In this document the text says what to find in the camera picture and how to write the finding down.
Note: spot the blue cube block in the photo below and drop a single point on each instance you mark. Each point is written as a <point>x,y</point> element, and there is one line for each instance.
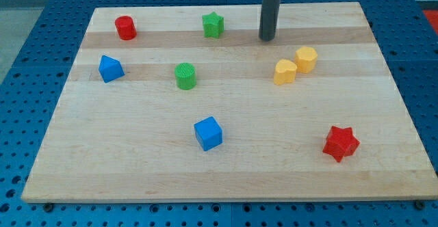
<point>208,133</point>

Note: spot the wooden board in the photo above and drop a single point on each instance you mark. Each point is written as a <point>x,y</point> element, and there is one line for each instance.
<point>133,140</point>

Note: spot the green cylinder block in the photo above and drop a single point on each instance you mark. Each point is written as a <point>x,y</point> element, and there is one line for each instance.
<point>185,75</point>

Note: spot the yellow heart block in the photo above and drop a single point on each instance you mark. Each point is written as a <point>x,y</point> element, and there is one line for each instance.
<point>284,72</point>

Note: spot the green star block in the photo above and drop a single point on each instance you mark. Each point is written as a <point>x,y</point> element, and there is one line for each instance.
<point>213,25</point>

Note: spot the yellow hexagon block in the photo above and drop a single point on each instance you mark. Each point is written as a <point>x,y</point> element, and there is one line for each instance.
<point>305,58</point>

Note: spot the red cylinder block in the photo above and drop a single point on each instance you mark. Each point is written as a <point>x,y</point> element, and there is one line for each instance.
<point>125,28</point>

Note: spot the red star block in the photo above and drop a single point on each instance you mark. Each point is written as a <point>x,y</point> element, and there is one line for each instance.
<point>340,143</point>

